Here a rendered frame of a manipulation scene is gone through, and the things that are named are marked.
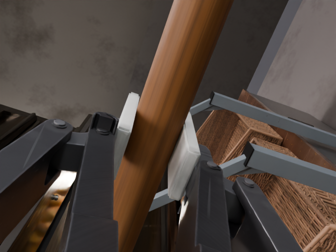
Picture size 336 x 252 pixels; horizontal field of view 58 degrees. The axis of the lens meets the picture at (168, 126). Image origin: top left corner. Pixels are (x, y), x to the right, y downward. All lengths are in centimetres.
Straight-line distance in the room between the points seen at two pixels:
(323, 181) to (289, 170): 8
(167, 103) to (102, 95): 314
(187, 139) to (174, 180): 2
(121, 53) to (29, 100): 112
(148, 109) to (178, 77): 2
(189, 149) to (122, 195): 6
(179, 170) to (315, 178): 59
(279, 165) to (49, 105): 303
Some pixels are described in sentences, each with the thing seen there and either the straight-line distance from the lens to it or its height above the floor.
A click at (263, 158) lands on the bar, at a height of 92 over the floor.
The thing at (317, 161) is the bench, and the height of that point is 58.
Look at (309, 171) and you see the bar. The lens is 71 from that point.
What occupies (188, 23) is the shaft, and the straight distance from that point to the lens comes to 16.
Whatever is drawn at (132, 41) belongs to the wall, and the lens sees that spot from 314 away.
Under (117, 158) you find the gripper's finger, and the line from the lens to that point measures 15.
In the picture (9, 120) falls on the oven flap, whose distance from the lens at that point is 188.
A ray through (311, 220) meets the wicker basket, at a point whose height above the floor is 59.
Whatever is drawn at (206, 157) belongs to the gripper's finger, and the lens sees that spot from 17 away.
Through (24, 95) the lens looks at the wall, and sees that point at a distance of 356.
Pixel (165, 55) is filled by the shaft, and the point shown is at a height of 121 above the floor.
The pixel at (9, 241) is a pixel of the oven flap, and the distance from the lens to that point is 91.
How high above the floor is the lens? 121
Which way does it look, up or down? 8 degrees down
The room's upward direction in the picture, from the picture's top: 72 degrees counter-clockwise
